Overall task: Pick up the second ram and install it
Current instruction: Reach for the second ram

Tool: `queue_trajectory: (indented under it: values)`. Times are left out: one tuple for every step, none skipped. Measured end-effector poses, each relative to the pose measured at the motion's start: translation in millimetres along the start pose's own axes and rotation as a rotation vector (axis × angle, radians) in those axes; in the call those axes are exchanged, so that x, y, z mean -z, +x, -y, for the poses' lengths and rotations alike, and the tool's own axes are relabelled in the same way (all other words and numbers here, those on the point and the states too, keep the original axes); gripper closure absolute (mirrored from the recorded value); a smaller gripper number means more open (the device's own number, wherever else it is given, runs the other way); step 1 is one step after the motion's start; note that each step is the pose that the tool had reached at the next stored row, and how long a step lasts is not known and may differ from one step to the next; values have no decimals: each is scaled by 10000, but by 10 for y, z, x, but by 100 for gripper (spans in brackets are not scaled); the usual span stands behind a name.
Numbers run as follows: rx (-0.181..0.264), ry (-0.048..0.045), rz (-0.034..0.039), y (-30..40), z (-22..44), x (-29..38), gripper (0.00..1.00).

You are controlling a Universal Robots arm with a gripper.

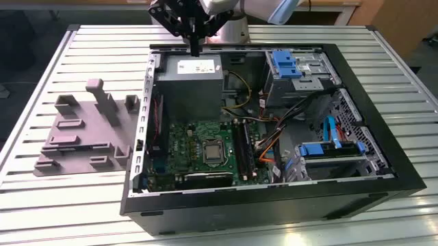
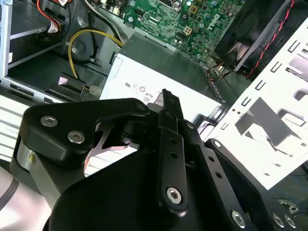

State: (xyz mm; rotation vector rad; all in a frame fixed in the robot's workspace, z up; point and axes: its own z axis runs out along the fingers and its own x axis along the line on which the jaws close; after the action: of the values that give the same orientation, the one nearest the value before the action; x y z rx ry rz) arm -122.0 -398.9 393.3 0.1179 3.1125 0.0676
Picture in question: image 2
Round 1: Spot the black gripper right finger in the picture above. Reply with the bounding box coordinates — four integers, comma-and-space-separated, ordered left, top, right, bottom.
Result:
180, 119, 300, 231

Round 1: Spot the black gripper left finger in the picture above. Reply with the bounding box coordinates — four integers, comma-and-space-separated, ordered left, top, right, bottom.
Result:
16, 88, 190, 214

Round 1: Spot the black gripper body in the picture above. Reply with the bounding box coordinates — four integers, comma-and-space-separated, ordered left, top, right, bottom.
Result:
49, 143, 244, 231

